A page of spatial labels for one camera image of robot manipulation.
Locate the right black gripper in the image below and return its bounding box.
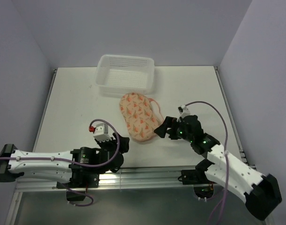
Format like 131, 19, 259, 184
154, 116, 193, 143

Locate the peach floral laundry bag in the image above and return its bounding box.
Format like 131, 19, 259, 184
119, 92, 164, 142

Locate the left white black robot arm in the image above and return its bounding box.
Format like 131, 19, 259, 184
0, 134, 130, 187

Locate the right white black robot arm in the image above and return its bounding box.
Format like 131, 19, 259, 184
154, 115, 282, 221

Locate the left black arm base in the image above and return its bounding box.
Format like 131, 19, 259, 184
56, 174, 99, 207

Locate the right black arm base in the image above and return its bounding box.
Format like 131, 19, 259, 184
177, 159, 224, 202

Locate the white perforated plastic basket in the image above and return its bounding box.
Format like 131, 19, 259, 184
95, 54, 155, 94

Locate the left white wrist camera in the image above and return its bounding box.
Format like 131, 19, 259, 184
88, 123, 111, 143

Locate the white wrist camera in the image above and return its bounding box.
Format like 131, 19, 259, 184
178, 105, 191, 120
88, 123, 111, 143

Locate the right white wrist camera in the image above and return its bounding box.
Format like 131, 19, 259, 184
178, 105, 191, 120

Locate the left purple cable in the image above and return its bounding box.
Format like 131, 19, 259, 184
0, 119, 121, 207

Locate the aluminium frame rail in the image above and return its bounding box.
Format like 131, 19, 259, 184
15, 166, 194, 192

